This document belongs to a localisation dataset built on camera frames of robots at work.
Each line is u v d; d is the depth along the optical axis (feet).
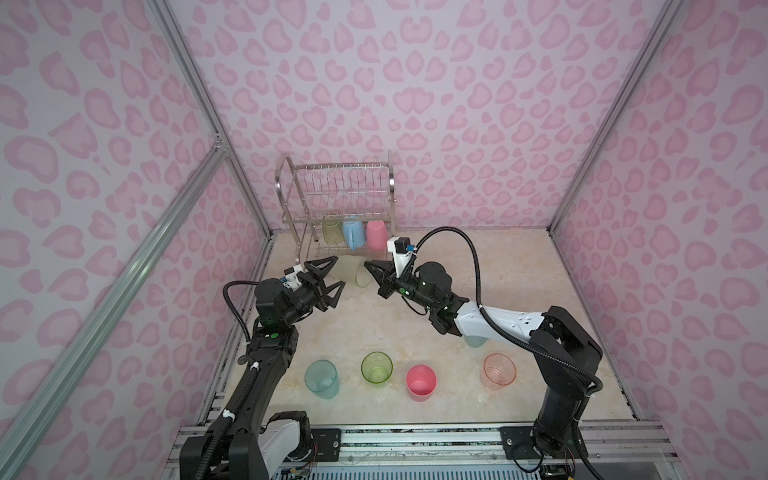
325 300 2.30
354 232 3.41
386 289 2.28
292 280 2.41
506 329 1.74
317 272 2.19
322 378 2.65
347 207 3.76
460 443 2.46
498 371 2.75
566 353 1.55
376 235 3.39
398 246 2.22
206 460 1.21
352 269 2.31
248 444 1.48
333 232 3.50
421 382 2.68
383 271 2.34
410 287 2.26
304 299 2.21
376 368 2.76
